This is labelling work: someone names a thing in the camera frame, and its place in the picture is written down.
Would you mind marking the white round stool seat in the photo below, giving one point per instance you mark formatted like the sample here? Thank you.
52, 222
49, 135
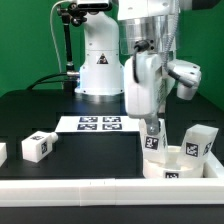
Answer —
171, 169

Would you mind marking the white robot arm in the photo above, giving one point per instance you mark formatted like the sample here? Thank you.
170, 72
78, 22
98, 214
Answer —
134, 55

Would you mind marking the white L-shaped fence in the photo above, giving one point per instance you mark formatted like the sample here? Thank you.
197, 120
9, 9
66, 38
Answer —
94, 192

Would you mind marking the white block at left edge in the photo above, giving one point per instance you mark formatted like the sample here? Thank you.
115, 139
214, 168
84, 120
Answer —
3, 153

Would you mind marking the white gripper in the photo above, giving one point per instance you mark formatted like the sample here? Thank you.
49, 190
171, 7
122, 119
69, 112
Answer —
143, 99

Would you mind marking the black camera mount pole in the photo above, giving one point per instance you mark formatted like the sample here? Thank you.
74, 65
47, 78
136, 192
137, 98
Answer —
70, 15

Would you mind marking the white marker sheet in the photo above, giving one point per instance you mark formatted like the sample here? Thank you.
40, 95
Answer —
73, 124

